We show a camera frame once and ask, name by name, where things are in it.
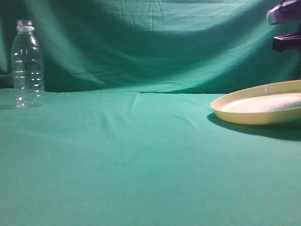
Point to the green cloth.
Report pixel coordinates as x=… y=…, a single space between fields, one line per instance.
x=125 y=135

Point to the clear plastic bottle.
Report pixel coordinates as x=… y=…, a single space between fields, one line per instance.
x=27 y=66

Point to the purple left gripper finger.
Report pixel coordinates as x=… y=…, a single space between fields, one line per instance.
x=286 y=42

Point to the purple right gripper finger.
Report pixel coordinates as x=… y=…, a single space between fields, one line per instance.
x=287 y=11

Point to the pale yellow plastic plate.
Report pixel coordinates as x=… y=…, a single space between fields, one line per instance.
x=261 y=105

